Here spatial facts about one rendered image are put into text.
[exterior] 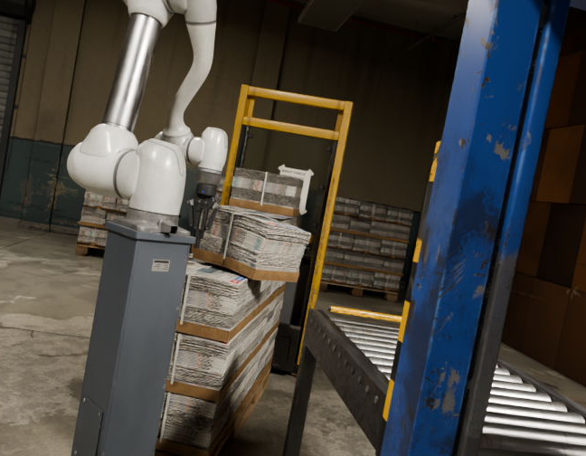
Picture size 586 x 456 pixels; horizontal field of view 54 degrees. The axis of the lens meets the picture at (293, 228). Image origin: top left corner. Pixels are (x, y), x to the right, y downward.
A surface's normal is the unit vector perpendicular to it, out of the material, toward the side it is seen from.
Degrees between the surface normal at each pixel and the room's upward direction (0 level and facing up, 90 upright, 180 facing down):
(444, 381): 90
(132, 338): 90
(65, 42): 90
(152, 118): 90
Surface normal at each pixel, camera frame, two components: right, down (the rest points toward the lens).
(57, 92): 0.16, 0.08
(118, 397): 0.68, 0.16
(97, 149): -0.26, -0.22
